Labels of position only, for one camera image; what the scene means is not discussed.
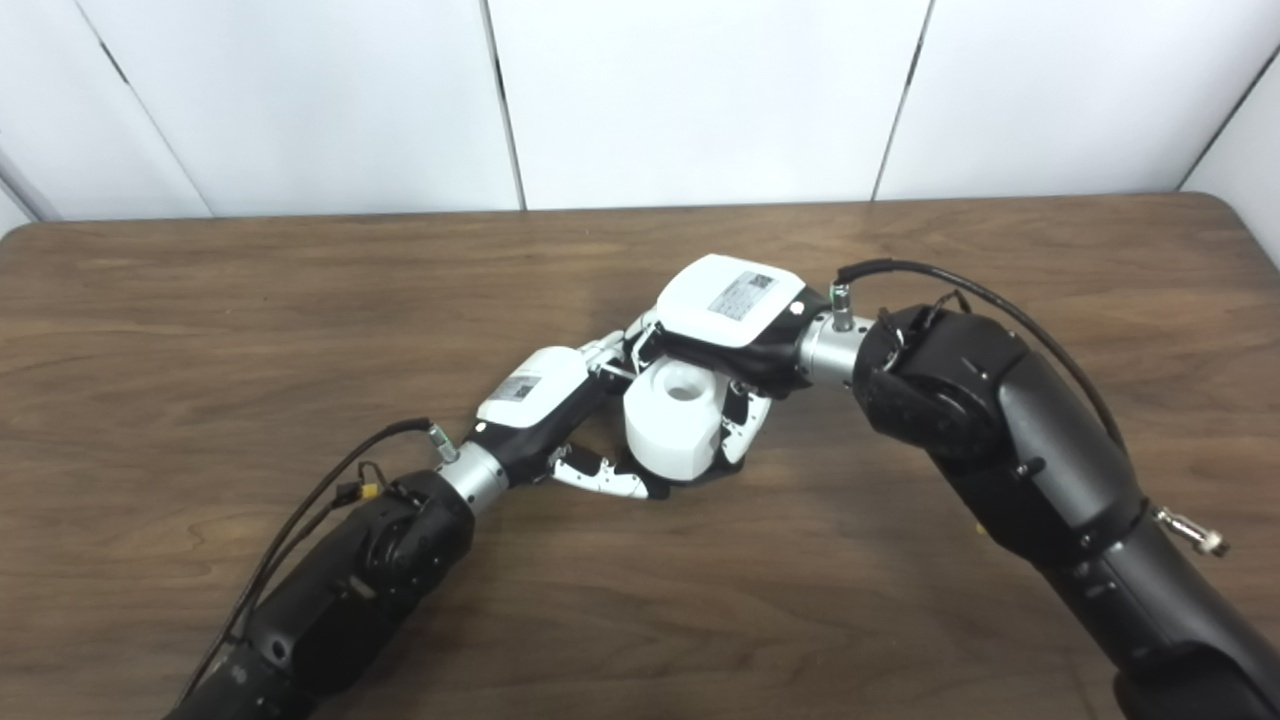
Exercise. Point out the round white piece with holes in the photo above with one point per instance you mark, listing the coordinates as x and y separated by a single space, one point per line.
670 430

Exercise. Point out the black flanged holder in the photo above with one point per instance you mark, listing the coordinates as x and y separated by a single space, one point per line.
700 480

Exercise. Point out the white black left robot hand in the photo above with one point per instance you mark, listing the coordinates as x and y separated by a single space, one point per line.
535 395

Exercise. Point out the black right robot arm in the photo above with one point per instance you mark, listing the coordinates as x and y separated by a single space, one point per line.
1030 460

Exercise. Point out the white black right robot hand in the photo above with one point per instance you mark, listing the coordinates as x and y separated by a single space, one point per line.
730 300

